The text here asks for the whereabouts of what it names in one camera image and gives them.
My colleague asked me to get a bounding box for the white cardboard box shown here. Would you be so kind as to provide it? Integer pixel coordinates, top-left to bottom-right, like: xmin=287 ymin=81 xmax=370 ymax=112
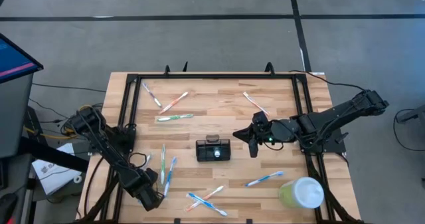
xmin=31 ymin=142 xmax=83 ymax=196

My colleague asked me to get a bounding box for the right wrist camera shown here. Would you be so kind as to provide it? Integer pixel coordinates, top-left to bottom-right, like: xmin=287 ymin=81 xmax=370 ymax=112
xmin=252 ymin=110 xmax=269 ymax=127

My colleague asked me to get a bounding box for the grey stand leg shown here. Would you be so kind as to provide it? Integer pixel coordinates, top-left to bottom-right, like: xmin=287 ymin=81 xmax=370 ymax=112
xmin=396 ymin=103 xmax=425 ymax=124

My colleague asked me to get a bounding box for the purple toothbrush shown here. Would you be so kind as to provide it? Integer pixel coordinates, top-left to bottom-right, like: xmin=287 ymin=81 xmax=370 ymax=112
xmin=141 ymin=81 xmax=163 ymax=108

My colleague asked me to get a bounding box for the black stand foot bar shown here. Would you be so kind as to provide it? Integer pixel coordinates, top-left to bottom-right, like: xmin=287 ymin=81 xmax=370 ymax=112
xmin=18 ymin=136 xmax=89 ymax=173

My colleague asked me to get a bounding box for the long black right arm cable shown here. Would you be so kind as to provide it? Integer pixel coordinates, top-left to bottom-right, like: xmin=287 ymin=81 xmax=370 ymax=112
xmin=289 ymin=69 xmax=368 ymax=92

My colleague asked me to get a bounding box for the black wire caddy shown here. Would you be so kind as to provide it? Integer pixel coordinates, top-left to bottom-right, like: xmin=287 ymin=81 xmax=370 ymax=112
xmin=195 ymin=134 xmax=232 ymax=162

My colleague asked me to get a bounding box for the orange toothbrush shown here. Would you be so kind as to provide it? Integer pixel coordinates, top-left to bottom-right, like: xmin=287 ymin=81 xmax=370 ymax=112
xmin=159 ymin=91 xmax=189 ymax=115
xmin=185 ymin=185 xmax=224 ymax=213

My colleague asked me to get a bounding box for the thin black floor cable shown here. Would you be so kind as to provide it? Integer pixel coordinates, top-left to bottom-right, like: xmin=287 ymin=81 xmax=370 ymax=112
xmin=32 ymin=82 xmax=107 ymax=93

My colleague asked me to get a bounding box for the green cup white lid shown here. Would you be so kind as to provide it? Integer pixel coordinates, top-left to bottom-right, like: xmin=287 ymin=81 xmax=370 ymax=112
xmin=278 ymin=176 xmax=325 ymax=210

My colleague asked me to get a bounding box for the black computer mouse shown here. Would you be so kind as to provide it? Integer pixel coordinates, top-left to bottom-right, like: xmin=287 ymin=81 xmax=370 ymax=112
xmin=0 ymin=193 xmax=20 ymax=224

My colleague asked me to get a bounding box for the looped black floor cable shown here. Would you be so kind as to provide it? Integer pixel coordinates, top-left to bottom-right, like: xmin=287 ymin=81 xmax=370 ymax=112
xmin=392 ymin=108 xmax=425 ymax=152

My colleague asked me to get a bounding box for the large blue-screen monitor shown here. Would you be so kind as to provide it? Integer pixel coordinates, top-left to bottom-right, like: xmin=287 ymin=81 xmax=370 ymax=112
xmin=0 ymin=33 xmax=44 ymax=84

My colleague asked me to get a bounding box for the white toothbrush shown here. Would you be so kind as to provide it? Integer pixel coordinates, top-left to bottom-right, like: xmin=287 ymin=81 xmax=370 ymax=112
xmin=242 ymin=91 xmax=270 ymax=116

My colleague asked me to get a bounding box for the black aluminium table frame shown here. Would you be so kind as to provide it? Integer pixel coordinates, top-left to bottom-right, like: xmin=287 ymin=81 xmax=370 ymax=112
xmin=78 ymin=61 xmax=365 ymax=224

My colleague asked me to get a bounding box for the blue toothbrush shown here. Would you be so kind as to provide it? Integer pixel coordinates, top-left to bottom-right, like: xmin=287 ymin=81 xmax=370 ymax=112
xmin=163 ymin=156 xmax=178 ymax=198
xmin=244 ymin=170 xmax=285 ymax=187
xmin=186 ymin=192 xmax=228 ymax=217

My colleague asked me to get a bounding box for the yellow cable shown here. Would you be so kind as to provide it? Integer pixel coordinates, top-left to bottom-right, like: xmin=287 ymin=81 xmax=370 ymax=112
xmin=23 ymin=104 xmax=94 ymax=141

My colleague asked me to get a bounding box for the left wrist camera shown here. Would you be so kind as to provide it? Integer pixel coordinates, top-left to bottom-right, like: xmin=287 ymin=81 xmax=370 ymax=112
xmin=144 ymin=168 xmax=159 ymax=185

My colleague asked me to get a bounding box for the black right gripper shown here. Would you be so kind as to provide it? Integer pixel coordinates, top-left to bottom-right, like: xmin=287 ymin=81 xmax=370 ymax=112
xmin=232 ymin=123 xmax=273 ymax=158

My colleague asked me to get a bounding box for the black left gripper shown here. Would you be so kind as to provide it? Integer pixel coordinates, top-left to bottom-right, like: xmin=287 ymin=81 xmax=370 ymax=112
xmin=131 ymin=181 xmax=165 ymax=212

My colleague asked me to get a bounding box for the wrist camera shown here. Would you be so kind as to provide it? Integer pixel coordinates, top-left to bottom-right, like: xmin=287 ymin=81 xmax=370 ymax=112
xmin=144 ymin=168 xmax=159 ymax=185
xmin=252 ymin=110 xmax=269 ymax=127

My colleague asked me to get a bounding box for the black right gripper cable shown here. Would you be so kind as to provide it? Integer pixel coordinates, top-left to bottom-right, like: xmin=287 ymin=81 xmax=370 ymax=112
xmin=262 ymin=140 xmax=285 ymax=152

